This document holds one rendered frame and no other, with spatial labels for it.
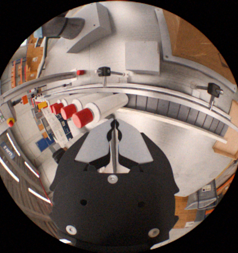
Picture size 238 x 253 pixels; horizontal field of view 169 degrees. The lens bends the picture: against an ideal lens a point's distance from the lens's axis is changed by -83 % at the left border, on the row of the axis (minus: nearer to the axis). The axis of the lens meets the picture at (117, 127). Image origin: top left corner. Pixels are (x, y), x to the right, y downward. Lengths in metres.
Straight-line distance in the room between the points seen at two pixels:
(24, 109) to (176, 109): 8.12
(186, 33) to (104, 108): 0.24
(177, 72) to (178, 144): 0.31
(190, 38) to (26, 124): 8.21
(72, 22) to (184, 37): 0.43
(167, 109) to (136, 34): 0.33
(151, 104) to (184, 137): 0.22
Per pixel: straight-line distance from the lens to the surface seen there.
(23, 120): 8.11
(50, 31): 0.48
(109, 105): 0.20
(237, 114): 0.54
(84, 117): 0.16
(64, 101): 0.30
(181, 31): 0.19
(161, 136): 0.40
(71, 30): 0.50
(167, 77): 0.33
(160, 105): 0.29
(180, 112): 0.30
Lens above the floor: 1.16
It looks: 47 degrees down
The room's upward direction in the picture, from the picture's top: 133 degrees counter-clockwise
